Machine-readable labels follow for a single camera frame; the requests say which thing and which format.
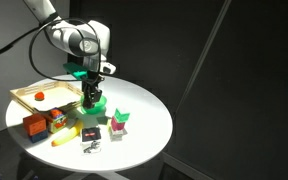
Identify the orange open cube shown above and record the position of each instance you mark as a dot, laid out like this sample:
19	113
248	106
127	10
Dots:
34	124

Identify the wooden slatted crate tray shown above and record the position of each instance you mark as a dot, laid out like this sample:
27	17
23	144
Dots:
55	95

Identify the small orange-red toy fruit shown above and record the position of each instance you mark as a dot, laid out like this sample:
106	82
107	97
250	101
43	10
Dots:
39	96

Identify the white table pedestal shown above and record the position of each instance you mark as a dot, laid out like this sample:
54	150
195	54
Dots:
97	176

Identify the green cube block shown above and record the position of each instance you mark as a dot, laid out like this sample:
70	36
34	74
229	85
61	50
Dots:
122	115

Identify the pale grey cube block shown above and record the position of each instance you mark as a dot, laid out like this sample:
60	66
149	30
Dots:
118	135

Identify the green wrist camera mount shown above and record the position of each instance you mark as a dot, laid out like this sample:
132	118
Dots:
75	70

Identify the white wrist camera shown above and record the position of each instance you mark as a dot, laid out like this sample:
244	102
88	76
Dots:
107	68

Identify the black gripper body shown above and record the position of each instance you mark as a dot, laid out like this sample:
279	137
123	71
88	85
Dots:
91	84

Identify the black-topped picture block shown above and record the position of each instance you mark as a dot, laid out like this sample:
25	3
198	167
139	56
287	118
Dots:
91	135

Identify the multicoloured open cube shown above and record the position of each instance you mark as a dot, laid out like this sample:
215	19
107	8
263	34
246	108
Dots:
57	120

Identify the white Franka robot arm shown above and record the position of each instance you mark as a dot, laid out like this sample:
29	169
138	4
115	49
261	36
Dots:
74	38

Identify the yellow toy banana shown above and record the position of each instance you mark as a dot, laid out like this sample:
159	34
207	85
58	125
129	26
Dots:
67	135

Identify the green plastic bowl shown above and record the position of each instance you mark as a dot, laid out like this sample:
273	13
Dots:
99	107

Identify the pink cube block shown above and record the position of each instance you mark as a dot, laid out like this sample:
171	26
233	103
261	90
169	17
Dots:
118	124

